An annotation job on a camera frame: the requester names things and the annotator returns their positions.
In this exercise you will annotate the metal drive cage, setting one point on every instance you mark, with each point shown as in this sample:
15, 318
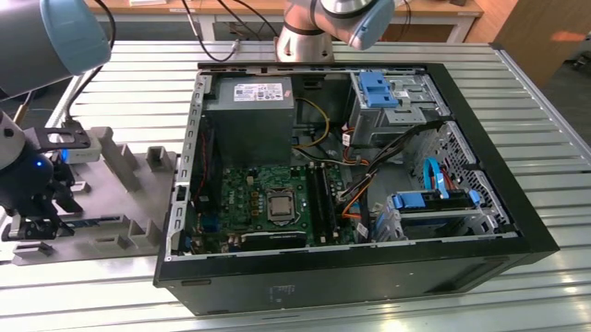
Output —
406, 117

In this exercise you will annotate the green RAM stick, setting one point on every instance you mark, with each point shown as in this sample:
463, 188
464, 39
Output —
85, 223

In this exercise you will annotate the black PC case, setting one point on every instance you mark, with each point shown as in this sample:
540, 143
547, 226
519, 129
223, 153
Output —
323, 287

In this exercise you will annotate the black graphics card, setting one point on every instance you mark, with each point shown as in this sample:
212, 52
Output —
272, 240

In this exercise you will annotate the wooden desk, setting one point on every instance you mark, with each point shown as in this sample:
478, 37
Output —
152, 10

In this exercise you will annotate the blue drive carrier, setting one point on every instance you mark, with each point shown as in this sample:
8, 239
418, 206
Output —
376, 90

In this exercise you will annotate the hard disk in blue carrier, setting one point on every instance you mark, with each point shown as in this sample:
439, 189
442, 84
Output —
408, 202

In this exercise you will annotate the black RAM slot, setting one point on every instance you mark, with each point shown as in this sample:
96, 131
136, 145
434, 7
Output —
319, 204
314, 204

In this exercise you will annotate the white four-pin power socket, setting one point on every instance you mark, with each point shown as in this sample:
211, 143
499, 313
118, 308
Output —
250, 180

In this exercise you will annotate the wooden cabinet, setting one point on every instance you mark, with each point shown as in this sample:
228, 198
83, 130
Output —
544, 41

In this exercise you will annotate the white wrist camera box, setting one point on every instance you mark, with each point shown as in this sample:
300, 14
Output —
85, 154

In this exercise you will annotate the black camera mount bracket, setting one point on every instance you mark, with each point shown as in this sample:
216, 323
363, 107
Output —
64, 130

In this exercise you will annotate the blue VGA port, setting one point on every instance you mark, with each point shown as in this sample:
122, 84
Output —
210, 223

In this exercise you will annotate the green motherboard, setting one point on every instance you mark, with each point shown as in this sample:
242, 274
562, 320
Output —
240, 207

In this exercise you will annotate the metal disk bay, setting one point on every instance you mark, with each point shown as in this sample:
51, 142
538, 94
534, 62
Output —
434, 216

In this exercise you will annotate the white board power connector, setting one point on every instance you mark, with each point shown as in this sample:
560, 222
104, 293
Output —
340, 196

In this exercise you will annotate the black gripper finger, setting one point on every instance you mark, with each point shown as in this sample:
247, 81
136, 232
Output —
64, 193
41, 228

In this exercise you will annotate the silver CPU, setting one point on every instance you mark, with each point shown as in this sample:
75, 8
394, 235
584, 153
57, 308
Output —
280, 207

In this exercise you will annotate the grey parts rack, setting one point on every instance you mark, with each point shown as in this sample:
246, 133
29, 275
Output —
115, 200

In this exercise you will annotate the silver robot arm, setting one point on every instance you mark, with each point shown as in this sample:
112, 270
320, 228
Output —
45, 34

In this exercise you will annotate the grey power supply unit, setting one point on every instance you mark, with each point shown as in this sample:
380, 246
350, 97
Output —
250, 131

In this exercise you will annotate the metal locking lever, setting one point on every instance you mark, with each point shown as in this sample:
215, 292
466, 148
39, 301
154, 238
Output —
299, 211

